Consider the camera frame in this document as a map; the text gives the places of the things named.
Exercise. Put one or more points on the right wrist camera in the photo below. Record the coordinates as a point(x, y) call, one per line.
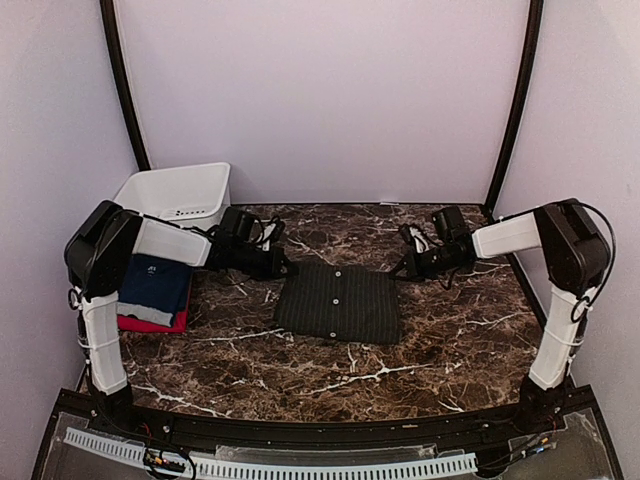
point(416, 238)

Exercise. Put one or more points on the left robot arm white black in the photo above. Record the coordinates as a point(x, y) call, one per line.
point(98, 255)

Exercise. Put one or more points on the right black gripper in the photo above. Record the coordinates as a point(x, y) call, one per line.
point(415, 268)

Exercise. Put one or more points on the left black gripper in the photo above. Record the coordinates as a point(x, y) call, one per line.
point(276, 256)

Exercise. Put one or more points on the black frame post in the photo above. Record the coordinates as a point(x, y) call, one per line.
point(119, 73)
point(520, 94)

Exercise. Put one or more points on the white plastic bin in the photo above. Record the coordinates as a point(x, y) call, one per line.
point(195, 195)

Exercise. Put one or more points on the left black frame post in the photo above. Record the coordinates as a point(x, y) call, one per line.
point(119, 73)

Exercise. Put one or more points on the black curved front rail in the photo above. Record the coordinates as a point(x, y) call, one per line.
point(485, 431)

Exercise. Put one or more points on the black clothes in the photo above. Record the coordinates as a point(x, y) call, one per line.
point(342, 303)

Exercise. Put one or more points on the navy blue t-shirt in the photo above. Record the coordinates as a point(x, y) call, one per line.
point(154, 289)

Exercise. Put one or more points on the white slotted cable duct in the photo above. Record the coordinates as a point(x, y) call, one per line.
point(254, 463)

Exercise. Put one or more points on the folded red t-shirt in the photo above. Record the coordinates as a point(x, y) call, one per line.
point(178, 325)

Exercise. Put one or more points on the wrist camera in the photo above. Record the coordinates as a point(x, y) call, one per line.
point(416, 238)
point(270, 232)

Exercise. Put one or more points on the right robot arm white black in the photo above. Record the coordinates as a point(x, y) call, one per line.
point(579, 248)

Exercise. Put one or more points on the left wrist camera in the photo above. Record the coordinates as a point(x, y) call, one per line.
point(270, 232)

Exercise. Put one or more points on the right black frame post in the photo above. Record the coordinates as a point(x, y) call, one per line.
point(520, 94)

